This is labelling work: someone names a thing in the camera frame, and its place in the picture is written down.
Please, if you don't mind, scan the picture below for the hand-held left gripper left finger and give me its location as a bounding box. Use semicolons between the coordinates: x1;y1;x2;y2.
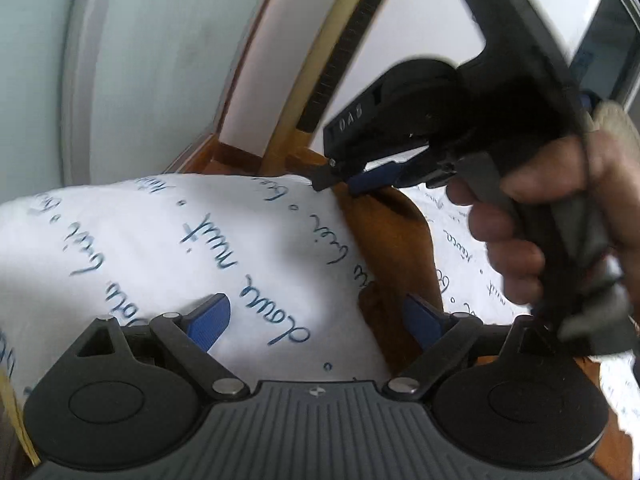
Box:
75;294;251;402

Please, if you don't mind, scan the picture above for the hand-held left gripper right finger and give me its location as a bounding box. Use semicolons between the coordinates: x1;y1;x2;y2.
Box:
382;294;556;403

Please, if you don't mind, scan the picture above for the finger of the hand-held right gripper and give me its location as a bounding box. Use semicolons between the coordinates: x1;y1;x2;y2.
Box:
311;157;353;192
349;157;432;197

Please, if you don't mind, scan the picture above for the brown cloth garment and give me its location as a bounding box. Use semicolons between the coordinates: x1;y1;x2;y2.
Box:
334;180;636;480

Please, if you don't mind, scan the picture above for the person's right hand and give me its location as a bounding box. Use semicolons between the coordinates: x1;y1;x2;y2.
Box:
446;132;640;307

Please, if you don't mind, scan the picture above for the white printed blanket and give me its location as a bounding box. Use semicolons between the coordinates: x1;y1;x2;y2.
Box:
0;172;640;441

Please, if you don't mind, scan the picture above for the dark glass panel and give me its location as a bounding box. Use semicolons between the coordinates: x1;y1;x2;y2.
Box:
570;0;640;111

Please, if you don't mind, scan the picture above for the gold pole with black strip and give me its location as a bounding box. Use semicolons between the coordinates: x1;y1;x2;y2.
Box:
260;0;407;175

